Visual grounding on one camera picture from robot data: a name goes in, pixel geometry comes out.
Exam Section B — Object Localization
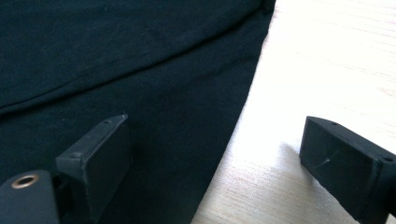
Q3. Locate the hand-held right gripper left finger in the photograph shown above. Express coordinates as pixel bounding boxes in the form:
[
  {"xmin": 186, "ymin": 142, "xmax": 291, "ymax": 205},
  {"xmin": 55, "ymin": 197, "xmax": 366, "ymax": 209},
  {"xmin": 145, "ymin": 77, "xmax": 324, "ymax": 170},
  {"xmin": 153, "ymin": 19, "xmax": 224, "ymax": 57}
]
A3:
[{"xmin": 55, "ymin": 114, "xmax": 134, "ymax": 224}]

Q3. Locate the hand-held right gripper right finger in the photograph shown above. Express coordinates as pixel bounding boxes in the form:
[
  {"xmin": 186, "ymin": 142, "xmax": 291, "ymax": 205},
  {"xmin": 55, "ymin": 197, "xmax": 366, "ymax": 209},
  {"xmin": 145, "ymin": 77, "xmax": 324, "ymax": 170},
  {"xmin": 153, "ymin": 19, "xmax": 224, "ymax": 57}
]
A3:
[{"xmin": 299, "ymin": 115, "xmax": 396, "ymax": 224}]

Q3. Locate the black cloth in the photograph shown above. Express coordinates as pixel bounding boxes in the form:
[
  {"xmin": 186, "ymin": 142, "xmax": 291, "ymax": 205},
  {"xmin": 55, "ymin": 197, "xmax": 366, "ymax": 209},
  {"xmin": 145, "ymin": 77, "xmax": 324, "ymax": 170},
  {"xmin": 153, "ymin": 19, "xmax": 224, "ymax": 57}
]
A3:
[{"xmin": 0, "ymin": 0, "xmax": 277, "ymax": 224}]

